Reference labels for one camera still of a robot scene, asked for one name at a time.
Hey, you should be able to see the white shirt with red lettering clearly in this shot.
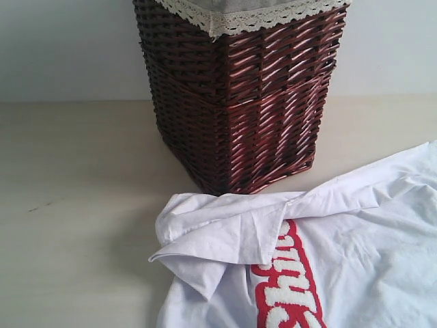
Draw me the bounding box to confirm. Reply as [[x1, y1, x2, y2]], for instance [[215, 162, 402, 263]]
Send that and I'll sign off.
[[151, 141, 436, 327]]

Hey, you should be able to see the brown wicker laundry basket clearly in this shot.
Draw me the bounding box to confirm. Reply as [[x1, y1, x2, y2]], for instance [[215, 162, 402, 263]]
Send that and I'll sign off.
[[134, 1, 350, 195]]

